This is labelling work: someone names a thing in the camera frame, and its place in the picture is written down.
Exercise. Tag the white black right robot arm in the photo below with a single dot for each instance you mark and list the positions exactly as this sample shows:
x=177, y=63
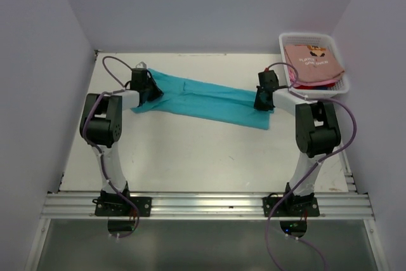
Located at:
x=317, y=134

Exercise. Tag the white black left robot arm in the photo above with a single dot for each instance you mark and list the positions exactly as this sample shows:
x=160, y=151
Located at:
x=101, y=128

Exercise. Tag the pink printed folded t shirt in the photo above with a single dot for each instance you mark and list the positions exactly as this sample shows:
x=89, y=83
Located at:
x=313, y=63

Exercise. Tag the turquoise t shirt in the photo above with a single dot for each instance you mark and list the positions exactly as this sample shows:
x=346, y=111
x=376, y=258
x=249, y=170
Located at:
x=210, y=101

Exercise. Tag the red folded t shirt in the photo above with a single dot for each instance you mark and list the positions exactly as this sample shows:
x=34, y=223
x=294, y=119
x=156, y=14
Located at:
x=319, y=87

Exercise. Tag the light pink folded t shirt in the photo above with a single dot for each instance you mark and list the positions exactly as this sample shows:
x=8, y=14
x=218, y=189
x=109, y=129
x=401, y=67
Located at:
x=297, y=82

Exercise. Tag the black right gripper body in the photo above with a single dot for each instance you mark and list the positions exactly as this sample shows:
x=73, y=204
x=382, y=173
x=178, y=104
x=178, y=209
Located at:
x=259, y=91

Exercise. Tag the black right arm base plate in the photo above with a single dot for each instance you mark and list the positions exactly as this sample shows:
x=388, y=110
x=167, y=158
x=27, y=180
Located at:
x=272, y=207

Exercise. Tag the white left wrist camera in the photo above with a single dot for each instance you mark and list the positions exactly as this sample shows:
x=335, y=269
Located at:
x=141, y=65

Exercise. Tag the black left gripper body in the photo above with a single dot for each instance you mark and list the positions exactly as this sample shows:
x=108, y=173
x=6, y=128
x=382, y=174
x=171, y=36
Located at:
x=145, y=87

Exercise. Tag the white plastic basket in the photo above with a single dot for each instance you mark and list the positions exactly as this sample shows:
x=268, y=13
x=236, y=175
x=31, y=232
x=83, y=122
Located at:
x=340, y=87

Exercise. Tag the aluminium mounting rail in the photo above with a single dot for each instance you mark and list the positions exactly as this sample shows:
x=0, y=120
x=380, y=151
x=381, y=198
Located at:
x=207, y=206

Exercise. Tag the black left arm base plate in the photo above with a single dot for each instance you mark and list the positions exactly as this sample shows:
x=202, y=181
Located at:
x=142, y=206

